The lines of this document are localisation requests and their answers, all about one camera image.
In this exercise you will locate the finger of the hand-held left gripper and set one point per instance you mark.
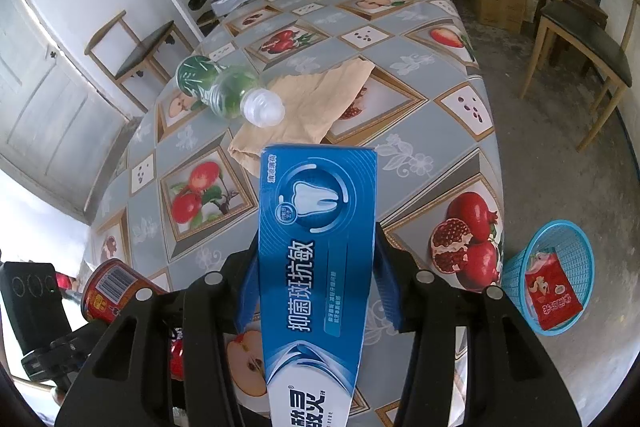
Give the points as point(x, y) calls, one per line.
point(60, 347)

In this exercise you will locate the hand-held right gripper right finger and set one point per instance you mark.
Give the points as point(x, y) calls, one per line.
point(387, 287)

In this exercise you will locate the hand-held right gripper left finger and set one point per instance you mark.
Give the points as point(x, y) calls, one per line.
point(247, 297)

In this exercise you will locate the red drink can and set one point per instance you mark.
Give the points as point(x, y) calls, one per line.
point(107, 287)

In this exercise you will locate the blue toothpaste box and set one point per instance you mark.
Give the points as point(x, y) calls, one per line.
point(315, 232)

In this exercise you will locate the red snack packet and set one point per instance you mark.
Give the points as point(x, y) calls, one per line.
point(550, 292)

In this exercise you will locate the blue plastic basket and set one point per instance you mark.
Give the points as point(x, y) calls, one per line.
point(575, 257)

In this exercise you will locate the beige rag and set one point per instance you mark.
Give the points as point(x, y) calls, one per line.
point(310, 102)

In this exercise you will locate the green plastic bottle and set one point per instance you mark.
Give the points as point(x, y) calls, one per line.
point(230, 89)

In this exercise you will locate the fruit print tablecloth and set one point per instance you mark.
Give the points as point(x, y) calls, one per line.
point(410, 147)

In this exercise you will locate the white panelled door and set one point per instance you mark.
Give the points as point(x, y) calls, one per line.
point(55, 107)

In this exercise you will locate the wooden chair black seat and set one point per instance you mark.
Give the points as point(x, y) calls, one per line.
point(145, 52)
point(580, 37)

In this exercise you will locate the brown cardboard box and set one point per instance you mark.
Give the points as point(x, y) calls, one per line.
point(500, 4)

